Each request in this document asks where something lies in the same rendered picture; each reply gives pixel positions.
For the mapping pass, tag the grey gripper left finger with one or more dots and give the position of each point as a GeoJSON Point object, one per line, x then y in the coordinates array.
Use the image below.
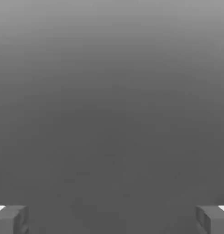
{"type": "Point", "coordinates": [9, 219]}

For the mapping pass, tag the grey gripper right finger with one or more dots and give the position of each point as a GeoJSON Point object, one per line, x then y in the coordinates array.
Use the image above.
{"type": "Point", "coordinates": [214, 219]}

